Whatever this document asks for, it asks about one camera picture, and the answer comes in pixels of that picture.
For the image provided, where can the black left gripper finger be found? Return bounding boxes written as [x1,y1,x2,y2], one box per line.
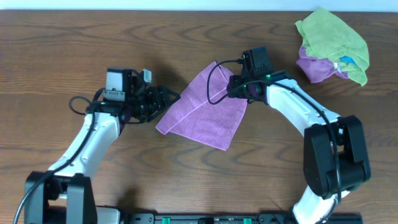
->
[149,99,177,122]
[160,86,180,100]

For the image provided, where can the purple microfibre cloth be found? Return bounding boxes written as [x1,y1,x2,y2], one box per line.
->
[156,61,247,151]

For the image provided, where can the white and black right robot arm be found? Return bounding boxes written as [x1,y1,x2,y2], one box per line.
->
[227,71,371,223]

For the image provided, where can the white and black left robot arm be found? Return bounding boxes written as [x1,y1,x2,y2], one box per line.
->
[13,85,180,223]

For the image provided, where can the green microfibre cloth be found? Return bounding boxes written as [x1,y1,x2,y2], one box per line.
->
[295,8,369,86]

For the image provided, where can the blue cloth in pile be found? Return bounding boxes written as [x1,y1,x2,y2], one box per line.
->
[340,56,356,65]

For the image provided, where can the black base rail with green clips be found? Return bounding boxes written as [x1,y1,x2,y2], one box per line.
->
[119,212,364,224]

